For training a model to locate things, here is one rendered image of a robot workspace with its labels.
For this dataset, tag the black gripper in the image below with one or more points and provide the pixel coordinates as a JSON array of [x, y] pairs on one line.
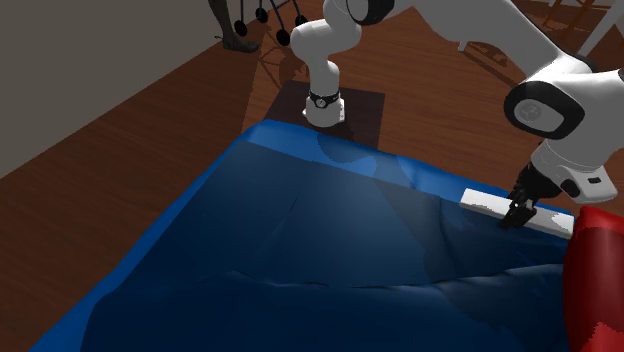
[[536, 183]]

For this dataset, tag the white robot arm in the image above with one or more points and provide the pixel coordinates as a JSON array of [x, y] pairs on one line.
[[492, 24]]

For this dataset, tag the white flat rectangular slab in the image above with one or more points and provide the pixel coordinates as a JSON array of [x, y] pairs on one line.
[[485, 202]]

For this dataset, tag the red pillow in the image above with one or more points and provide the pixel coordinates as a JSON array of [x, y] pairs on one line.
[[597, 273]]

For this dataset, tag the dark robot stand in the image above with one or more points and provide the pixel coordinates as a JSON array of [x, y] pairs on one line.
[[363, 112]]

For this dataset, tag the blue bed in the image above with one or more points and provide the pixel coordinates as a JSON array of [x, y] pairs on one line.
[[302, 253]]

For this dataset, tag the dark brown footed stand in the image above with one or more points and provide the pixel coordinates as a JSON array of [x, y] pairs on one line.
[[229, 29]]

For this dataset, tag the black wheeled frame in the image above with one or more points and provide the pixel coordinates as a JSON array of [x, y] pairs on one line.
[[282, 35]]

